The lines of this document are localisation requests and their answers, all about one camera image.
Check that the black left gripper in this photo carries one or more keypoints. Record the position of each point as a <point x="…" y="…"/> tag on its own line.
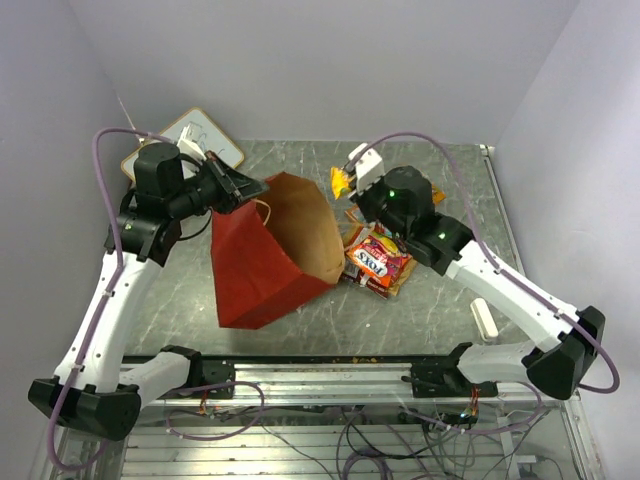
<point x="233" y="184"/>

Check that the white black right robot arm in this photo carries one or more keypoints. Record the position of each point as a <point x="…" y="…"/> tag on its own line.
<point x="562" y="339"/>

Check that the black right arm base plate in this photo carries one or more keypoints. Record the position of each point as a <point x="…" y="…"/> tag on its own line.
<point x="438" y="377"/>

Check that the aluminium rail frame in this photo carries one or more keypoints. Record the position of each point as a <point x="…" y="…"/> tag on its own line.
<point x="335" y="418"/>

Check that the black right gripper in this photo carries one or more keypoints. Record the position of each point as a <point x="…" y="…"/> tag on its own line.
<point x="360" y="199"/>

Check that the red paper bag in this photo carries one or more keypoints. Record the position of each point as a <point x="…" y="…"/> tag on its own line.
<point x="274" y="254"/>

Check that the white block on table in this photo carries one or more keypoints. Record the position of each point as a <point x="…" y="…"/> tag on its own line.
<point x="484" y="320"/>

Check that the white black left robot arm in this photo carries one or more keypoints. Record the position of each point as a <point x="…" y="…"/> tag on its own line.
<point x="89" y="392"/>

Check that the yellow chip bag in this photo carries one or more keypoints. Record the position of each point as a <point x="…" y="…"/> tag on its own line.
<point x="406" y="273"/>

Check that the small whiteboard yellow frame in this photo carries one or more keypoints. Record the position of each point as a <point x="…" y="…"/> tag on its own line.
<point x="206" y="134"/>

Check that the orange chip bag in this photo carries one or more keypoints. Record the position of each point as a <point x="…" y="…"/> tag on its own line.
<point x="354" y="215"/>

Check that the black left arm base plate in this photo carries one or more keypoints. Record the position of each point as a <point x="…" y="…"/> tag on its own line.
<point x="210" y="375"/>

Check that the yellow chocolate candy pack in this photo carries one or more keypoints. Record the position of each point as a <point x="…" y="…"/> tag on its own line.
<point x="342" y="182"/>

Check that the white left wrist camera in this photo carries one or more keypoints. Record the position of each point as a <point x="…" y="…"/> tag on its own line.
<point x="187" y="144"/>

